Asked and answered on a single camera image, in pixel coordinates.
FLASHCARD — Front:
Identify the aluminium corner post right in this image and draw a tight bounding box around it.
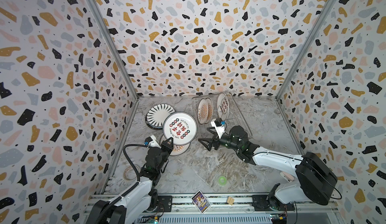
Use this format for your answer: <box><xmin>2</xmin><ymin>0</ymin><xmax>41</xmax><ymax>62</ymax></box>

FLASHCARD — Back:
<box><xmin>275</xmin><ymin>0</ymin><xmax>336</xmax><ymax>102</ymax></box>

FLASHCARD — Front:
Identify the aluminium corner post left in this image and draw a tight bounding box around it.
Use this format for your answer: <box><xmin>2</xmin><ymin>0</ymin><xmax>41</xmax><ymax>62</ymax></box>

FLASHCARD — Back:
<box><xmin>85</xmin><ymin>0</ymin><xmax>139</xmax><ymax>101</ymax></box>

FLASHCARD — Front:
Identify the blue leaf pattern plate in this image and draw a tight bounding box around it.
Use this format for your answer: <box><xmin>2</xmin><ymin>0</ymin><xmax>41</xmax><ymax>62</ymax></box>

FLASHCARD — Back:
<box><xmin>145</xmin><ymin>103</ymin><xmax>176</xmax><ymax>130</ymax></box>

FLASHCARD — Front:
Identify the colourful playing card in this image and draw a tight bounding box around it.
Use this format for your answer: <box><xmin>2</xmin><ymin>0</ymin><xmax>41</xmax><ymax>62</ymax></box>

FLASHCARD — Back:
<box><xmin>191</xmin><ymin>191</ymin><xmax>211</xmax><ymax>214</ymax></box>

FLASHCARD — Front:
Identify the steel wire dish rack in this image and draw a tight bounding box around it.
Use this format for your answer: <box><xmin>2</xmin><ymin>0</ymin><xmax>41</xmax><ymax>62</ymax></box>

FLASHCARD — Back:
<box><xmin>192</xmin><ymin>92</ymin><xmax>252</xmax><ymax>138</ymax></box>

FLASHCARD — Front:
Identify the orange sunburst plate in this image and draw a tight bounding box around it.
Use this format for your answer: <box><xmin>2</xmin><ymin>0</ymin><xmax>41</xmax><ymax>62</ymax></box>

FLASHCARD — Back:
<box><xmin>197</xmin><ymin>98</ymin><xmax>209</xmax><ymax>124</ymax></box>
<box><xmin>206</xmin><ymin>98</ymin><xmax>213</xmax><ymax>123</ymax></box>
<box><xmin>163</xmin><ymin>112</ymin><xmax>198</xmax><ymax>146</ymax></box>

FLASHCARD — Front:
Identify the pink eraser block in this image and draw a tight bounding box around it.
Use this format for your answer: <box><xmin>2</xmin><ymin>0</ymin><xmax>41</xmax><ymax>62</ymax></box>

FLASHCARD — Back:
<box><xmin>280</xmin><ymin>171</ymin><xmax>295</xmax><ymax>182</ymax></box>

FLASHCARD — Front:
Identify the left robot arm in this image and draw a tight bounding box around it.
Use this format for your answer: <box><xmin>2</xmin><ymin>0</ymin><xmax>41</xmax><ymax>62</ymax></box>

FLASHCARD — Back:
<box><xmin>86</xmin><ymin>137</ymin><xmax>174</xmax><ymax>224</ymax></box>

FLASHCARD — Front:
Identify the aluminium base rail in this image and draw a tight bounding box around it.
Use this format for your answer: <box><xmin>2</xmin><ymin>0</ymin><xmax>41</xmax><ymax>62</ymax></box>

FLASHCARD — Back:
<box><xmin>133</xmin><ymin>193</ymin><xmax>344</xmax><ymax>224</ymax></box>

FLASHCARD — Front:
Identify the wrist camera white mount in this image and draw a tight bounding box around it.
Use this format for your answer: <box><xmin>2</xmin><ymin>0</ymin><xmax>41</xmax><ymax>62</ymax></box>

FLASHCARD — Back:
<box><xmin>144</xmin><ymin>135</ymin><xmax>161</xmax><ymax>148</ymax></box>
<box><xmin>211</xmin><ymin>118</ymin><xmax>226</xmax><ymax>138</ymax></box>

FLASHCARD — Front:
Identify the small wooden block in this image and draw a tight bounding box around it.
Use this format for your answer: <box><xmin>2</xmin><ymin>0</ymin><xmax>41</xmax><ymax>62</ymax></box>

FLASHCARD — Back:
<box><xmin>226</xmin><ymin>196</ymin><xmax>235</xmax><ymax>205</ymax></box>

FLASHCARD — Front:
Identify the orange sunburst plate front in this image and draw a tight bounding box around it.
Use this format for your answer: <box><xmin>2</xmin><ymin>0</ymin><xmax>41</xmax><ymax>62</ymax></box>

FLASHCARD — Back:
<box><xmin>197</xmin><ymin>98</ymin><xmax>209</xmax><ymax>124</ymax></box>

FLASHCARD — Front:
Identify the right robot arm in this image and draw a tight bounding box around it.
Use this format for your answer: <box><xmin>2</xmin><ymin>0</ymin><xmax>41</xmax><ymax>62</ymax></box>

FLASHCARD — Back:
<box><xmin>198</xmin><ymin>125</ymin><xmax>337</xmax><ymax>210</ymax></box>

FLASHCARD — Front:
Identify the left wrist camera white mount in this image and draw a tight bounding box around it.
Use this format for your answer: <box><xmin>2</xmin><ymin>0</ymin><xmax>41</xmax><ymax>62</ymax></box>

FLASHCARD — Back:
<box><xmin>144</xmin><ymin>135</ymin><xmax>161</xmax><ymax>148</ymax></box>

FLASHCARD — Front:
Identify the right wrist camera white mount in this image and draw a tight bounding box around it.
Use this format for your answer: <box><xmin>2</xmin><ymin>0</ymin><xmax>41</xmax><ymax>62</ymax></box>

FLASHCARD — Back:
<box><xmin>211</xmin><ymin>118</ymin><xmax>226</xmax><ymax>138</ymax></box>

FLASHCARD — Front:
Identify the white watermelon pattern plate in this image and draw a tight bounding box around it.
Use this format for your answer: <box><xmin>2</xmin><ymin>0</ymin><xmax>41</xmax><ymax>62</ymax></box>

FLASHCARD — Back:
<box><xmin>216</xmin><ymin>93</ymin><xmax>229</xmax><ymax>121</ymax></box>

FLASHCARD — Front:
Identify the aluminium corner post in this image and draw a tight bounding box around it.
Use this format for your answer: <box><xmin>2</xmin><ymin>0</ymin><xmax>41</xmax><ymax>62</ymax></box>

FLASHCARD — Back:
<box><xmin>275</xmin><ymin>0</ymin><xmax>336</xmax><ymax>102</ymax></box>
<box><xmin>85</xmin><ymin>0</ymin><xmax>139</xmax><ymax>101</ymax></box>

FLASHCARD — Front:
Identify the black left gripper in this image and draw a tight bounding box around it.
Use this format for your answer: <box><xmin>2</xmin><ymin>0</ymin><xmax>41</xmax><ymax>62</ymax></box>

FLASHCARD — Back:
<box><xmin>156</xmin><ymin>137</ymin><xmax>172</xmax><ymax>173</ymax></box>

